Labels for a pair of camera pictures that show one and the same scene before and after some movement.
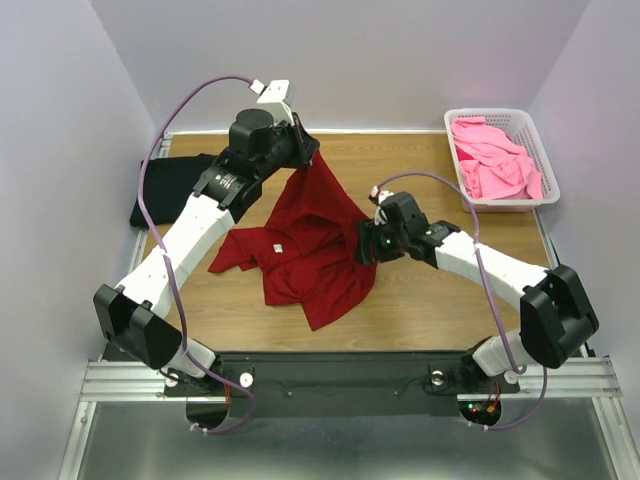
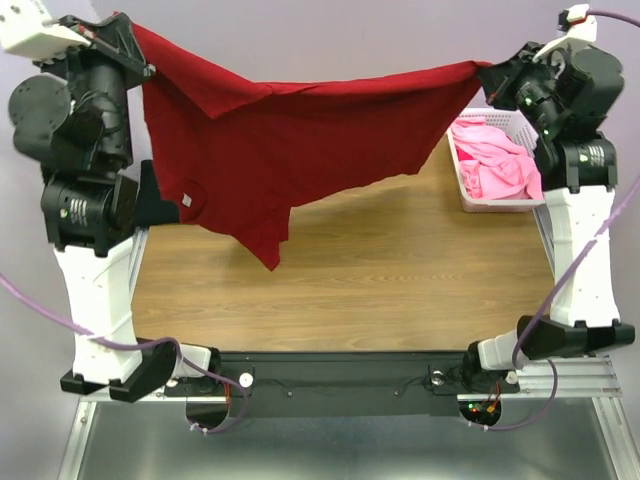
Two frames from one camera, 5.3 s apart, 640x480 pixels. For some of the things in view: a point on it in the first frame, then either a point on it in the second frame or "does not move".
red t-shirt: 306,253 -> 238,150
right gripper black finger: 366,241 -> 500,81
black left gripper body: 286,152 -> 100,80
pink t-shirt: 498,167 does not move
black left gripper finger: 309,145 -> 115,36
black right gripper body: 389,243 -> 536,94
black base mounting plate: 286,386 does not move
